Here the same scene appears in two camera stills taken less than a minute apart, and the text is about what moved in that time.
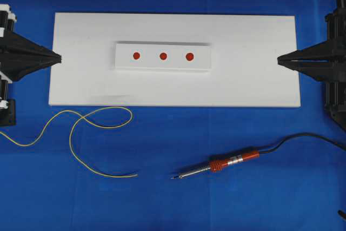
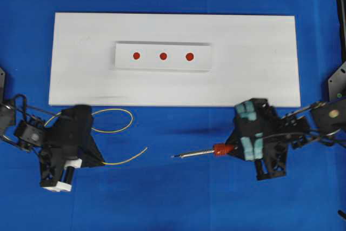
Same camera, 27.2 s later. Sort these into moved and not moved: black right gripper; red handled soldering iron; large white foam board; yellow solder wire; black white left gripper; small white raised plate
Moved: red handled soldering iron; yellow solder wire; black white left gripper; black right gripper
Not moved: small white raised plate; large white foam board
